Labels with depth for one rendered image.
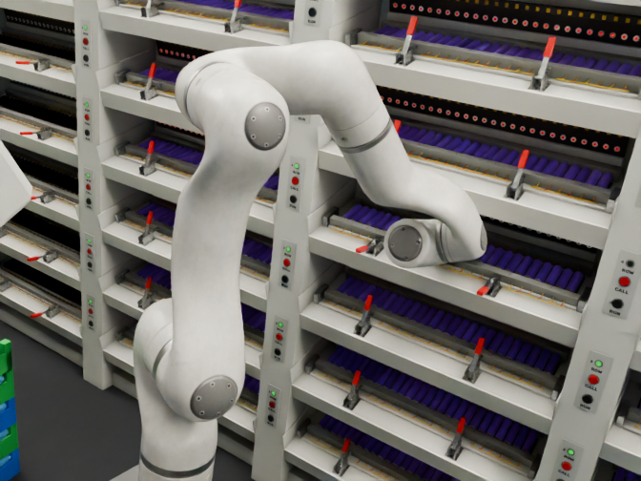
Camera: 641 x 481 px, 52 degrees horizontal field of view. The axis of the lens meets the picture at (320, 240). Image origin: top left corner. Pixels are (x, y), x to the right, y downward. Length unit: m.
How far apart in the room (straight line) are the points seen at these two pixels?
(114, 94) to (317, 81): 1.01
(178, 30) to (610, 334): 1.14
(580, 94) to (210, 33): 0.82
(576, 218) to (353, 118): 0.49
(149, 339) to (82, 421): 1.14
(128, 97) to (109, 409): 0.95
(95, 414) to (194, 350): 1.26
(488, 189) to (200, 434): 0.69
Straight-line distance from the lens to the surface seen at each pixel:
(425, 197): 1.04
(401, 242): 1.11
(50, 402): 2.24
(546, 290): 1.35
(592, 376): 1.33
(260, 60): 0.93
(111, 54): 1.90
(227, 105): 0.80
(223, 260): 0.91
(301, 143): 1.45
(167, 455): 1.08
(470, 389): 1.44
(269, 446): 1.83
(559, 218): 1.25
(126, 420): 2.13
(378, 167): 1.00
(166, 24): 1.68
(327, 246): 1.47
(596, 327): 1.30
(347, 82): 0.92
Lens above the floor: 1.30
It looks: 22 degrees down
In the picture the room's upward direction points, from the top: 7 degrees clockwise
